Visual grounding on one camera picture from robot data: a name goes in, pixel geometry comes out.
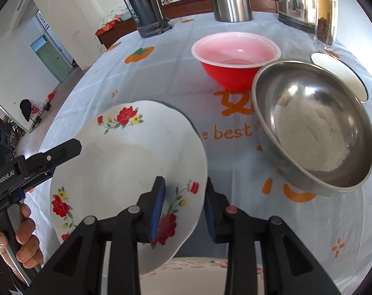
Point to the person's left hand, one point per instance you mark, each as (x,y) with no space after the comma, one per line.
(27,236)

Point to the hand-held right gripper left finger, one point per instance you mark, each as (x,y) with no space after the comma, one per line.
(157,209)

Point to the glass tea bottle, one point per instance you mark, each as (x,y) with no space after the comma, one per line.
(325,15)

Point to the dark grey thermos bottle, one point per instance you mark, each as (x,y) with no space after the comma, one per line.
(140,6)

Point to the stainless steel bowl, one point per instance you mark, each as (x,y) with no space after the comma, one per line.
(312,135)

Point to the stainless steel electric kettle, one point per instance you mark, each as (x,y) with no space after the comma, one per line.
(296,3)

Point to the green door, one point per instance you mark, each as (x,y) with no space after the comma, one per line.
(51,58)

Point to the white plate with pink pattern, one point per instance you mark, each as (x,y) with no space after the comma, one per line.
(198,278)

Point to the red plastic bowl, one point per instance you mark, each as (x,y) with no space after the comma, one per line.
(229,73)

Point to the white plate with red flowers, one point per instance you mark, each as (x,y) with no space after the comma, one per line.
(127,159)

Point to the light blue printed tablecloth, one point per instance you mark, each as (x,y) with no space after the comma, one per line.
(161,76)

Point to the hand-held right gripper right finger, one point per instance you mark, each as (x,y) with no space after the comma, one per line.
(209,218)

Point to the brown wooden cabinet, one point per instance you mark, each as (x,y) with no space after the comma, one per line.
(186,7)

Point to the dark cloth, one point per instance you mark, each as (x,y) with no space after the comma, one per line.
(26,109)

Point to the teal patterned box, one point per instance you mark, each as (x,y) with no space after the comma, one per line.
(127,17)

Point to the white enamel bowl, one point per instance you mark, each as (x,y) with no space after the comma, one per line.
(342,70)

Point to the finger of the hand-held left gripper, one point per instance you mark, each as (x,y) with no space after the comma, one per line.
(57,153)

